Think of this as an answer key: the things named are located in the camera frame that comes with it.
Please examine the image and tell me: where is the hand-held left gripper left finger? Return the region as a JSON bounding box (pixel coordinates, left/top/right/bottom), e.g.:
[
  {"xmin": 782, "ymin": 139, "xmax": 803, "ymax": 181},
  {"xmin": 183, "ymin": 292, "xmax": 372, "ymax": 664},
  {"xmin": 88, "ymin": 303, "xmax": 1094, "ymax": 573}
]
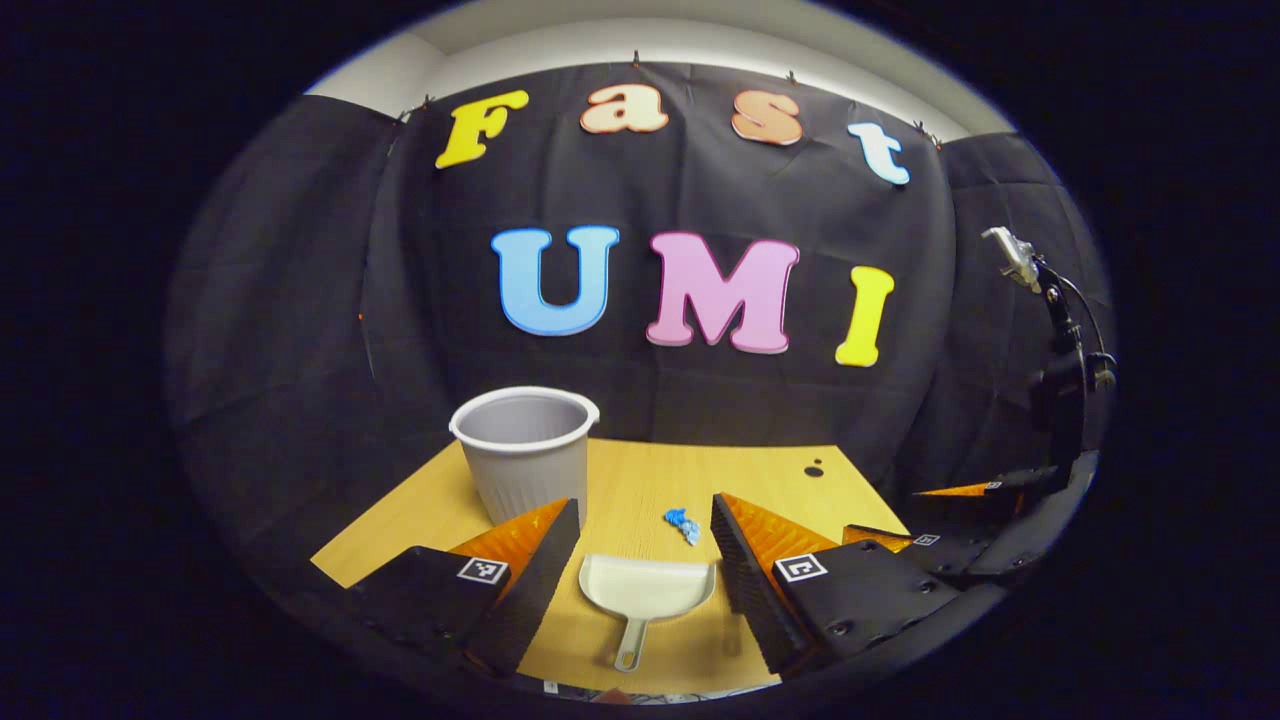
[{"xmin": 345, "ymin": 497, "xmax": 582, "ymax": 679}]

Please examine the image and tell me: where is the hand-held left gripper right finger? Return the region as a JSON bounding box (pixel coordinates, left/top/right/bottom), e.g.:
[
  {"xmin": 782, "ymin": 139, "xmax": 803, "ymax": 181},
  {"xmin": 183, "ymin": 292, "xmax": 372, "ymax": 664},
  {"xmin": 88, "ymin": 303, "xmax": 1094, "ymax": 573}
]
[{"xmin": 710, "ymin": 492, "xmax": 963, "ymax": 676}]

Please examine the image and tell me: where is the white plastic dustpan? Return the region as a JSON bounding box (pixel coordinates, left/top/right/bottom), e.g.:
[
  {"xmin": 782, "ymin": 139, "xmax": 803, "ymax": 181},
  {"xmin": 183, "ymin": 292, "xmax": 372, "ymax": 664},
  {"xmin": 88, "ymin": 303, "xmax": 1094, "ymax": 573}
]
[{"xmin": 578, "ymin": 553, "xmax": 718, "ymax": 673}]

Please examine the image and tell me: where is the grey plastic garbage bin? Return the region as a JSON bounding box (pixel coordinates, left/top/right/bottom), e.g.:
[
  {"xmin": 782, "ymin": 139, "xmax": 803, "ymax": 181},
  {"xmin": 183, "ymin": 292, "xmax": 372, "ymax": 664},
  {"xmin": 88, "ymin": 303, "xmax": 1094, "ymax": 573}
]
[{"xmin": 448, "ymin": 386, "xmax": 601, "ymax": 528}]

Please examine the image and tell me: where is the black clamp stand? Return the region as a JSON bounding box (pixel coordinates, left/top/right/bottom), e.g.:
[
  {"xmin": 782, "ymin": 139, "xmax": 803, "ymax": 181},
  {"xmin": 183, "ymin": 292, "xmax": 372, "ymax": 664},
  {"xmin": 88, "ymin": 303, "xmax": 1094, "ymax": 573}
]
[{"xmin": 982, "ymin": 225, "xmax": 1118, "ymax": 471}]

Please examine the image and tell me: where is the black backdrop cloth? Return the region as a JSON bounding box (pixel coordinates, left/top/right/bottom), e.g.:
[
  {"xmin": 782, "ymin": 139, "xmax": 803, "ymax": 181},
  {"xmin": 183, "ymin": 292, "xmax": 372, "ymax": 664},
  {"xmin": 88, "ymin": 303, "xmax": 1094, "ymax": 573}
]
[{"xmin": 165, "ymin": 62, "xmax": 1116, "ymax": 601}]

